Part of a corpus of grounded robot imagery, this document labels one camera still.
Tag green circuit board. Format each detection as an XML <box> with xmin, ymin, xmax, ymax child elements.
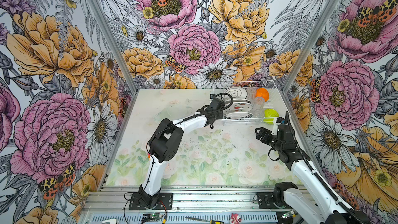
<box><xmin>141</xmin><ymin>213</ymin><xmax>164</xmax><ymax>222</ymax></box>

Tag lime green plastic bowl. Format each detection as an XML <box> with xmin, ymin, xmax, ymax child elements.
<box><xmin>263</xmin><ymin>108</ymin><xmax>279</xmax><ymax>124</ymax></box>

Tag orange plastic bowl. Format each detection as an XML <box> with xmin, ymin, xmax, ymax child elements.
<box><xmin>255</xmin><ymin>88</ymin><xmax>269</xmax><ymax>102</ymax></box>

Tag blue rimmed white plate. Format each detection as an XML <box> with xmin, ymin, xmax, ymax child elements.
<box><xmin>224</xmin><ymin>112</ymin><xmax>253</xmax><ymax>120</ymax></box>

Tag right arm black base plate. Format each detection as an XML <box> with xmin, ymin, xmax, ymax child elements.
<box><xmin>256</xmin><ymin>192</ymin><xmax>279</xmax><ymax>209</ymax></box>

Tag red white small object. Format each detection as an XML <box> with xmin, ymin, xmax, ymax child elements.
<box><xmin>230</xmin><ymin>213</ymin><xmax>242</xmax><ymax>224</ymax></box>

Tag aluminium frame rail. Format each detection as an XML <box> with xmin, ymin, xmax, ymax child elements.
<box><xmin>81</xmin><ymin>186</ymin><xmax>315</xmax><ymax>214</ymax></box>

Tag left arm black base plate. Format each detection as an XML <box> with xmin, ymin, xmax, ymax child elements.
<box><xmin>128</xmin><ymin>192</ymin><xmax>174</xmax><ymax>211</ymax></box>

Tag green rimmed white plate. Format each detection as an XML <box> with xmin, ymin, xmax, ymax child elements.
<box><xmin>224</xmin><ymin>86</ymin><xmax>248</xmax><ymax>99</ymax></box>

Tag clear plastic cup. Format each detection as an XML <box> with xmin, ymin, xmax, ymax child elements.
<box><xmin>246</xmin><ymin>87</ymin><xmax>257</xmax><ymax>99</ymax></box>
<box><xmin>253</xmin><ymin>96</ymin><xmax>265</xmax><ymax>111</ymax></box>

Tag yellow handled screwdriver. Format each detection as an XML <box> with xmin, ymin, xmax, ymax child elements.
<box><xmin>186</xmin><ymin>217</ymin><xmax>224</xmax><ymax>224</ymax></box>

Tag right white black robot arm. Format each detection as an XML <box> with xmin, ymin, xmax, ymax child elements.
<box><xmin>255</xmin><ymin>113</ymin><xmax>371</xmax><ymax>224</ymax></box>

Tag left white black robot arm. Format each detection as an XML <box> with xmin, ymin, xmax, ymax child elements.
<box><xmin>138</xmin><ymin>93</ymin><xmax>232</xmax><ymax>208</ymax></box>

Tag strawberry pattern white plate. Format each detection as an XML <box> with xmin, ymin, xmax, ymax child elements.
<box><xmin>227</xmin><ymin>99</ymin><xmax>253</xmax><ymax>112</ymax></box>

